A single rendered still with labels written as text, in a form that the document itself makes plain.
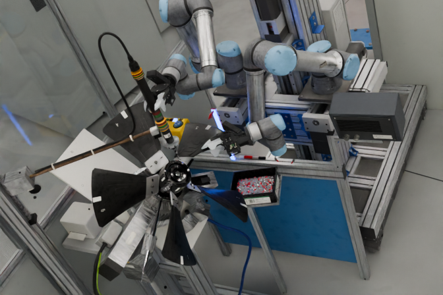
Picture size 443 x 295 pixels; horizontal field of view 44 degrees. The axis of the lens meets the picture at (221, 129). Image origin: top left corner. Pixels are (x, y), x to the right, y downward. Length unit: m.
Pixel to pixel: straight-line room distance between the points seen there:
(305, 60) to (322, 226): 0.99
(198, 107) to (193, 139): 1.36
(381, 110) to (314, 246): 1.13
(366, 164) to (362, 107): 1.26
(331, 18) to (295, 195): 0.94
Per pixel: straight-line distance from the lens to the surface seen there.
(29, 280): 2.73
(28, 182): 2.29
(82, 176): 2.36
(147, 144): 2.25
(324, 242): 3.00
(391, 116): 2.15
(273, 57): 2.12
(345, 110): 2.20
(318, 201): 2.74
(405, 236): 3.30
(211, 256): 3.49
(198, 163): 2.83
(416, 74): 3.90
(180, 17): 2.52
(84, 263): 2.98
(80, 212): 2.69
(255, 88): 2.32
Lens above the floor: 2.59
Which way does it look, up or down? 36 degrees down
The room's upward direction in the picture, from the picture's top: 22 degrees counter-clockwise
